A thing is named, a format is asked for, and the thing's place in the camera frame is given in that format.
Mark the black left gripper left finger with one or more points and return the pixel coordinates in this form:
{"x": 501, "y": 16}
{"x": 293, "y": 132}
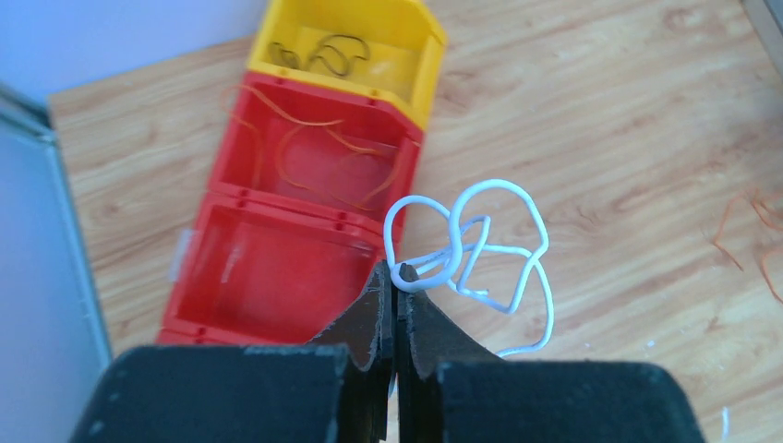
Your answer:
{"x": 333, "y": 388}

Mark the red plastic bin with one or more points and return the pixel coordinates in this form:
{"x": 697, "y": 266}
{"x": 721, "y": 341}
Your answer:
{"x": 314, "y": 150}
{"x": 256, "y": 274}

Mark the red plastic bin far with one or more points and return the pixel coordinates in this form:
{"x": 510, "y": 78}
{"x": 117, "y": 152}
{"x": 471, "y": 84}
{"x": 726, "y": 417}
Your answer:
{"x": 314, "y": 150}

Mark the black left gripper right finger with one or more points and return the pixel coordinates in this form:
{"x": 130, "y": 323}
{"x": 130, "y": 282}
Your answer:
{"x": 453, "y": 389}

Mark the yellow plastic bin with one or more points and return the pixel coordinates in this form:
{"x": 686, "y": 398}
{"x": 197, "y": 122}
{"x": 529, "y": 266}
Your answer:
{"x": 384, "y": 50}

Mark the red plastic bin middle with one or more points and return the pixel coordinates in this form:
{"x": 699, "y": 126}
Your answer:
{"x": 256, "y": 274}

